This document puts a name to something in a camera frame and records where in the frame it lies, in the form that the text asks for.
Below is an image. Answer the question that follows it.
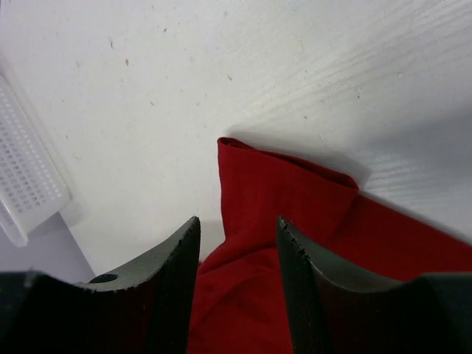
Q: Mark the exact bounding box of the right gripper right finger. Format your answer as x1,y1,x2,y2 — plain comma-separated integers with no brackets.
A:
277,218,471,353

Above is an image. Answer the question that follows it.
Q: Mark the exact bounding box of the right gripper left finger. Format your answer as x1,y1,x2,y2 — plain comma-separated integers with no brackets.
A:
1,217,201,353

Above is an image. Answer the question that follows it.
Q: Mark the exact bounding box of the red t shirt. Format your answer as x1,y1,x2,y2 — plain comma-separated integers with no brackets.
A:
187,137,471,353

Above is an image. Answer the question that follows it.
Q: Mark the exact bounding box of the white plastic basket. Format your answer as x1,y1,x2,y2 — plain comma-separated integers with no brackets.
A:
1,77,72,247

